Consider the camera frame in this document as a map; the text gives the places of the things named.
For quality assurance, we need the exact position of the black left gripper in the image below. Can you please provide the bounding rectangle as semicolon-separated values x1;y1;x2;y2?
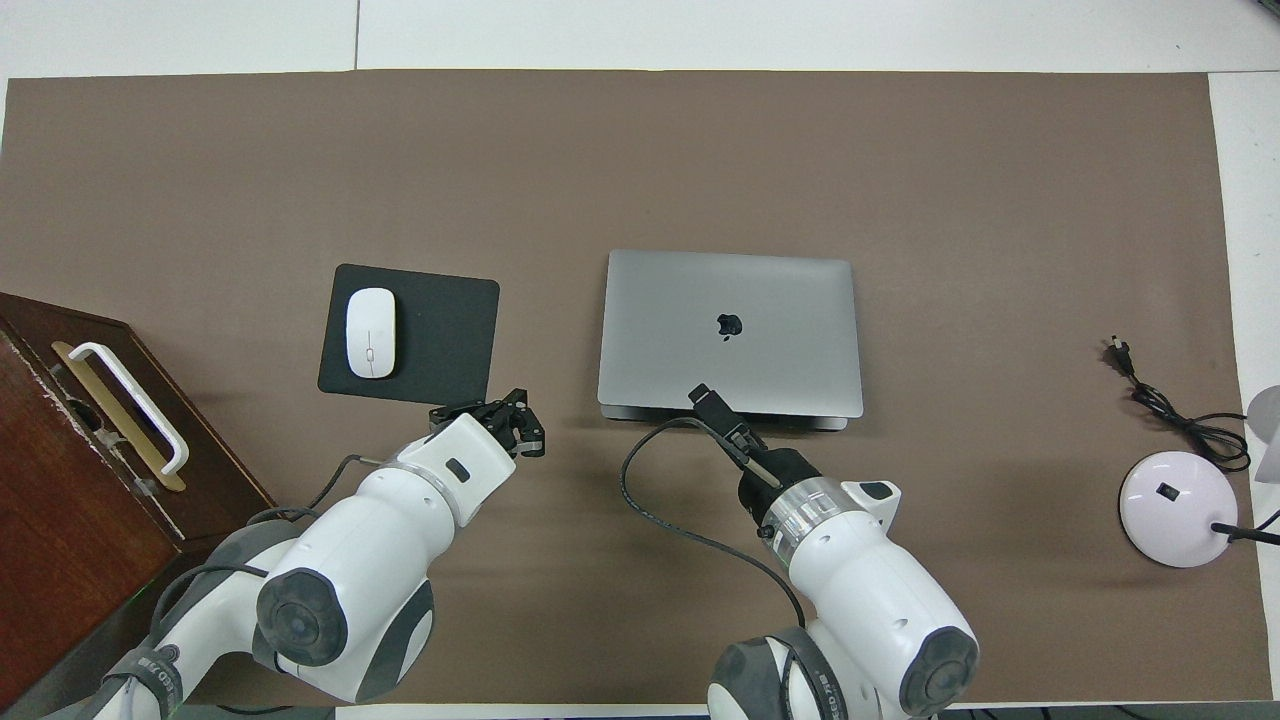
430;389;547;459

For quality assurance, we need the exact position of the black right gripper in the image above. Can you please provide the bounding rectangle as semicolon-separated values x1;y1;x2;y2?
688;383;821;529

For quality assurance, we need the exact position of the silver grey laptop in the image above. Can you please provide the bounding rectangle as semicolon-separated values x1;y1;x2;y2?
597;249;865;433

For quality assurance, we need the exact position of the black mouse pad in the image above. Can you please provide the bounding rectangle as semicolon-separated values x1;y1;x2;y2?
317;263;501;410

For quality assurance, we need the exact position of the white computer mouse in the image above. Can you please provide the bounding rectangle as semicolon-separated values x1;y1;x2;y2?
345;287;398;380

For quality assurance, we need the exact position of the brown table mat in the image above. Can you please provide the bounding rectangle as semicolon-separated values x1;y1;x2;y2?
0;68;1273;706

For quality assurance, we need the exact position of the white desk lamp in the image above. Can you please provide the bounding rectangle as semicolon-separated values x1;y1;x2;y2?
1118;385;1280;569

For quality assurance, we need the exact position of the dark wooden box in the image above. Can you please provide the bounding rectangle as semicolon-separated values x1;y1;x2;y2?
0;292;279;716

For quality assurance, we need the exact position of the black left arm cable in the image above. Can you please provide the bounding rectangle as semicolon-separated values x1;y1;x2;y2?
150;455;386;641

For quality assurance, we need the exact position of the white box handle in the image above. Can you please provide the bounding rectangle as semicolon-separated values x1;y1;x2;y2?
68;342;190;476

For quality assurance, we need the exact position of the black lamp power cord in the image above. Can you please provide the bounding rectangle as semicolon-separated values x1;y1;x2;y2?
1103;335;1253;473

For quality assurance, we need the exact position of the brass handle plate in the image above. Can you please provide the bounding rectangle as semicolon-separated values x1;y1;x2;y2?
50;340;188;493

